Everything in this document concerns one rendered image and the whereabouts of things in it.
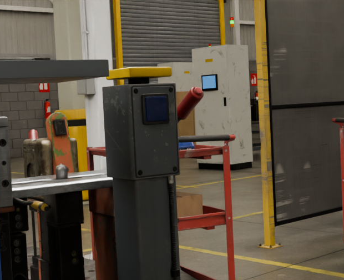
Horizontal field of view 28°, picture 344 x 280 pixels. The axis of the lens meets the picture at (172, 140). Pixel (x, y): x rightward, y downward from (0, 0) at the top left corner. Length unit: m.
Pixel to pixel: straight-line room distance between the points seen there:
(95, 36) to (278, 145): 1.61
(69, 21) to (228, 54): 3.64
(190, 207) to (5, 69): 2.60
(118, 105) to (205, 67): 10.62
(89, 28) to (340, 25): 2.24
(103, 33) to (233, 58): 6.31
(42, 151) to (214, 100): 10.05
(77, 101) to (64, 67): 7.46
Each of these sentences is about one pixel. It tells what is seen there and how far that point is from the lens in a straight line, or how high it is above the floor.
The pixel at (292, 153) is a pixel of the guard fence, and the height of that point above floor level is 0.68.
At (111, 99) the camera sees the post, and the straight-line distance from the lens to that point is 0.84.
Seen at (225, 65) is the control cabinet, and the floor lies 1.67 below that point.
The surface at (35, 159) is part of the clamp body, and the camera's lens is 1.34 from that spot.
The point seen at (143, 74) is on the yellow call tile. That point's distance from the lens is 0.82.
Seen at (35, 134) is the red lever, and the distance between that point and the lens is 1.47.
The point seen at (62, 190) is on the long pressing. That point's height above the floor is 0.99.
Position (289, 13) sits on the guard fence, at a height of 1.77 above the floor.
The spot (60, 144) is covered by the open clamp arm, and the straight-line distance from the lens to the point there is 1.31.
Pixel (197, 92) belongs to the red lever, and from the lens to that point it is 0.92.
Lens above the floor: 1.12
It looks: 3 degrees down
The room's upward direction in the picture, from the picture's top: 3 degrees counter-clockwise
